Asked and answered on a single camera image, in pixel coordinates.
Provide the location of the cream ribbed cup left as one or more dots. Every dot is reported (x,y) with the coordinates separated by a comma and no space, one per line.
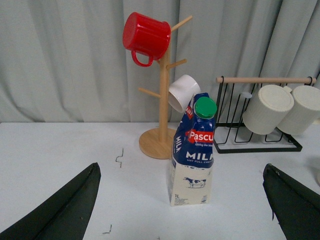
(267,108)

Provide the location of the cream ribbed cup right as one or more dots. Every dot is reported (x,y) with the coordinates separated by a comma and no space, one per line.
(305,111)

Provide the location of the black wire cup rack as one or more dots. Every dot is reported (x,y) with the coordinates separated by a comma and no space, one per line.
(234,95)

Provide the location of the cream ribbed cup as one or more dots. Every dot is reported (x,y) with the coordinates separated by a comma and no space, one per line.
(267,108)
(305,111)

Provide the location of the white round object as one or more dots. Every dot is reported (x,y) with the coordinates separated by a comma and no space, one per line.
(318,178)

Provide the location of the red enamel mug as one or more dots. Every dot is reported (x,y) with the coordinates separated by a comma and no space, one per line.
(146,38)

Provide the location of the blue white milk carton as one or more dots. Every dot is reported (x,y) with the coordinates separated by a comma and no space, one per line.
(192,157)

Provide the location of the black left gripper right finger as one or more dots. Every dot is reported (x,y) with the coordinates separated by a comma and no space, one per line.
(296,207)

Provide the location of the wooden mug tree stand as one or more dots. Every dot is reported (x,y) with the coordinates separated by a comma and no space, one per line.
(157,142)

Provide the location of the grey curtain backdrop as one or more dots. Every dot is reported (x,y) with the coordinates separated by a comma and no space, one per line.
(64,61)

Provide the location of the white ceramic mug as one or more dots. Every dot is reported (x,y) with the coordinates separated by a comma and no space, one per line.
(181,91)

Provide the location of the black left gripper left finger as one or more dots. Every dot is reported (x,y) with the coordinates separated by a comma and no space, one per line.
(64,215)

